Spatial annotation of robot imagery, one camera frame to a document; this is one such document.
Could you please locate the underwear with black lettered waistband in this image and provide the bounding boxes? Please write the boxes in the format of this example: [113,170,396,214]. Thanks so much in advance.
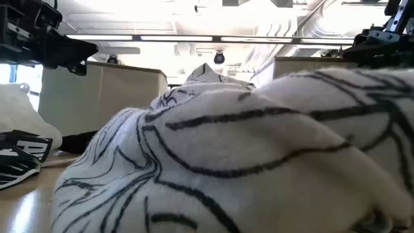
[0,129,54,191]

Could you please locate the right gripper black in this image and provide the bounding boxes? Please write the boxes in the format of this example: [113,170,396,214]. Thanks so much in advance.
[342,0,414,69]

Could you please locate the white garment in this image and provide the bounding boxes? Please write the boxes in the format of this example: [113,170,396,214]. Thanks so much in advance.
[0,82,63,150]

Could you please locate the beige fabric storage bin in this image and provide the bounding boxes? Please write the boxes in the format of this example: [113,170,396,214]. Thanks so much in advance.
[38,60,168,137]
[250,56,356,88]

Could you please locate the white sweater with black lines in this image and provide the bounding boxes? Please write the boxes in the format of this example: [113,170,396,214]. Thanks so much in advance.
[50,63,414,233]

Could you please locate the overhead light bar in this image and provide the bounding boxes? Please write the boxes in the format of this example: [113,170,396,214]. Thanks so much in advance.
[66,34,355,45]

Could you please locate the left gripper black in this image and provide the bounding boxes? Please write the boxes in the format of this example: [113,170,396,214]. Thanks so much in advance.
[0,0,99,77]

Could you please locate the black ceiling-mounted device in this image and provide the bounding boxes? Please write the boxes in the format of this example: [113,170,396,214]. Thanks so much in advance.
[320,48,343,58]

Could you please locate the black garment with grey logo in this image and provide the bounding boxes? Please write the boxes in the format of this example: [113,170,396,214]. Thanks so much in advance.
[60,129,100,155]

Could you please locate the black ceiling camera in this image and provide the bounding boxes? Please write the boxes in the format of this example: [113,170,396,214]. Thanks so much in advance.
[213,50,226,65]

